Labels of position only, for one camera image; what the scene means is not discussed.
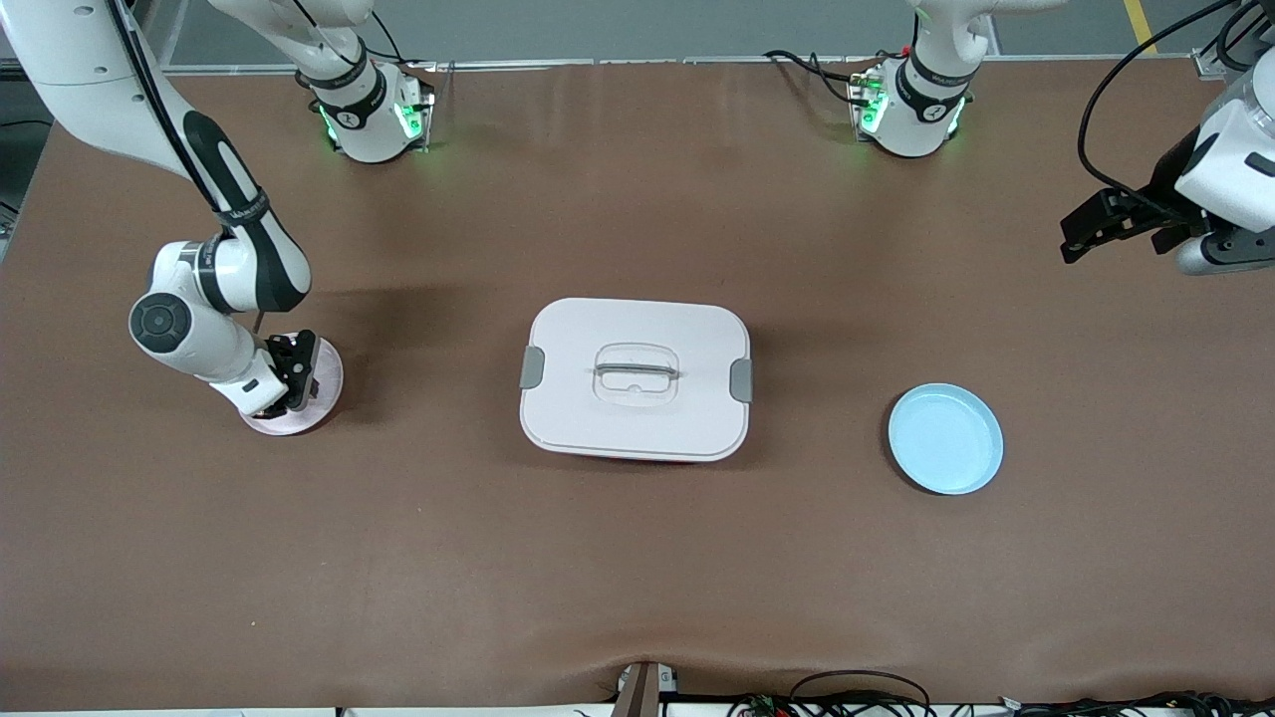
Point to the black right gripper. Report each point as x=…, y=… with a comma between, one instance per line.
x=290, y=365

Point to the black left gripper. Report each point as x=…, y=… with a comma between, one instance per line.
x=1167, y=188

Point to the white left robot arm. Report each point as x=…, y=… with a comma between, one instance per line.
x=916, y=110

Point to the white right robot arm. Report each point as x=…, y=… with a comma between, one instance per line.
x=80, y=60

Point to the pink round plate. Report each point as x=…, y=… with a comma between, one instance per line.
x=324, y=393

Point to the gray lunch box latch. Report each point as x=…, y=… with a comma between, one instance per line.
x=532, y=367
x=742, y=380

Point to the light blue round plate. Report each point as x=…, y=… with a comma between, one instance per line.
x=946, y=438

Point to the white lunch box with lid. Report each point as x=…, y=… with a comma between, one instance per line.
x=637, y=428

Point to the metal table edge bracket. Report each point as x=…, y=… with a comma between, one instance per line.
x=642, y=689

